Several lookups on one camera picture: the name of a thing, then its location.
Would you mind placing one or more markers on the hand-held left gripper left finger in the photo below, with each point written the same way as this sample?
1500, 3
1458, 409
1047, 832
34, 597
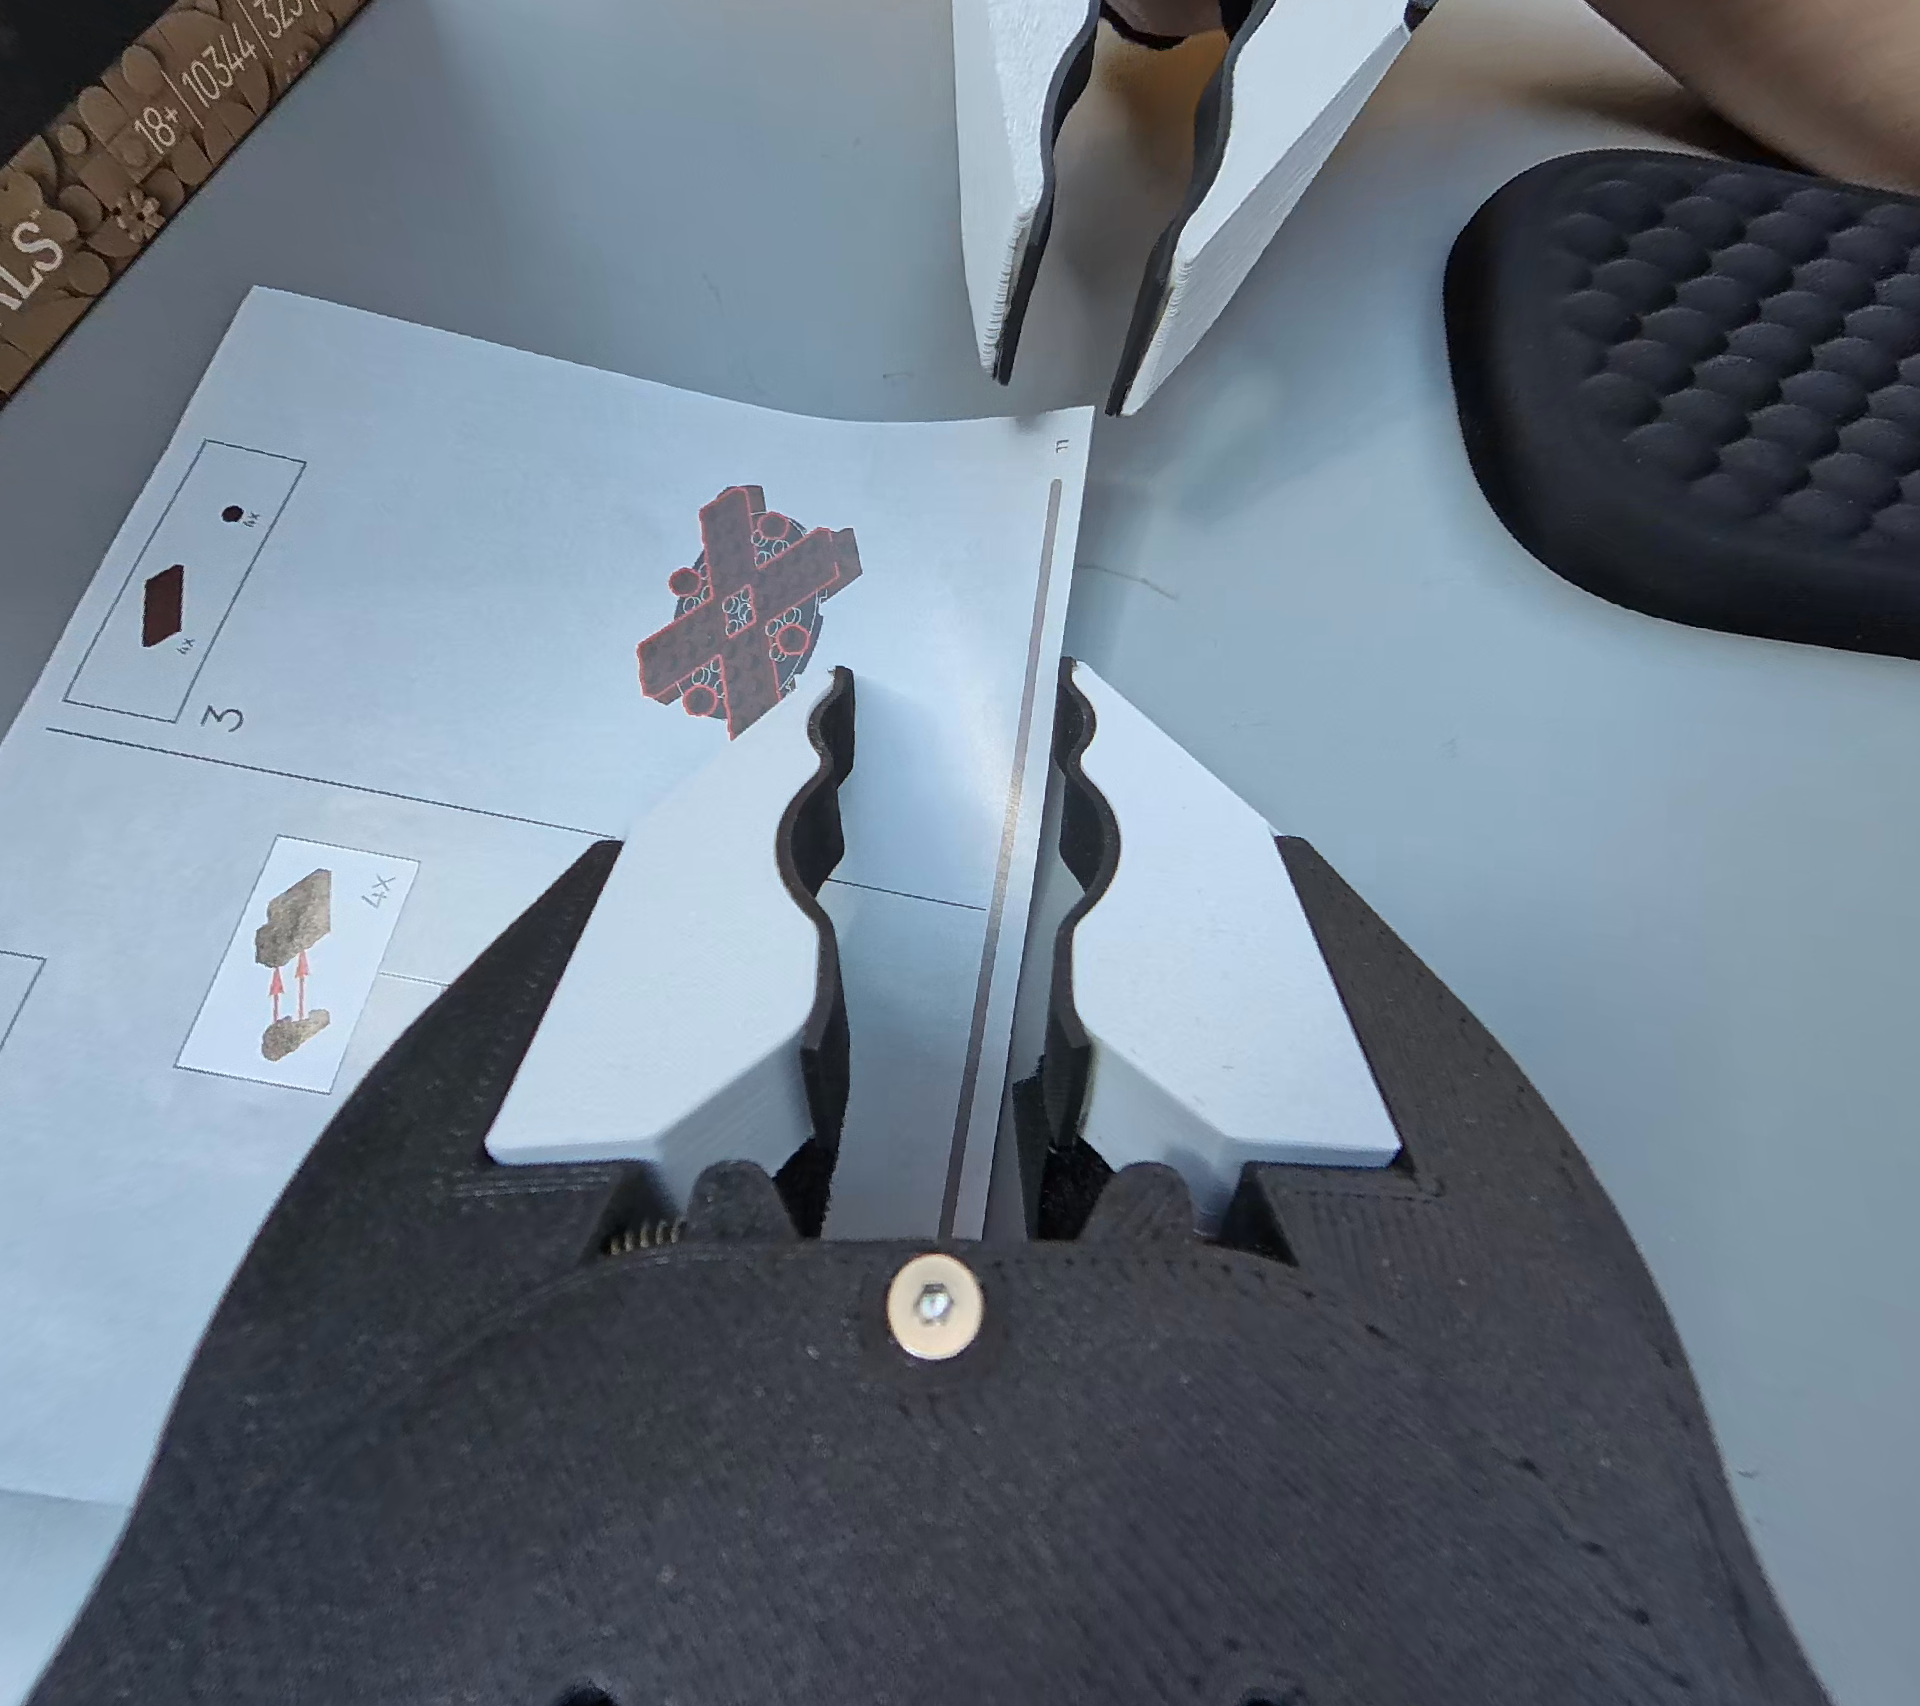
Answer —
675, 987

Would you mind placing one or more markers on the black textured wrist rest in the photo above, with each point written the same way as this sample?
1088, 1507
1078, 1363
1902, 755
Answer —
1694, 387

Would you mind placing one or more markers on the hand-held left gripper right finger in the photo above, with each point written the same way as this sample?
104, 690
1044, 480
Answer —
1215, 1001

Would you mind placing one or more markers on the white instruction booklet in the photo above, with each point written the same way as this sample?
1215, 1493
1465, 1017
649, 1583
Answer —
450, 507

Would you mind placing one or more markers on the grey desk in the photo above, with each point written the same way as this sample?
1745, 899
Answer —
675, 160

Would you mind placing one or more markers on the black brick set box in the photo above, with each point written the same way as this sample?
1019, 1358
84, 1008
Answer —
151, 86

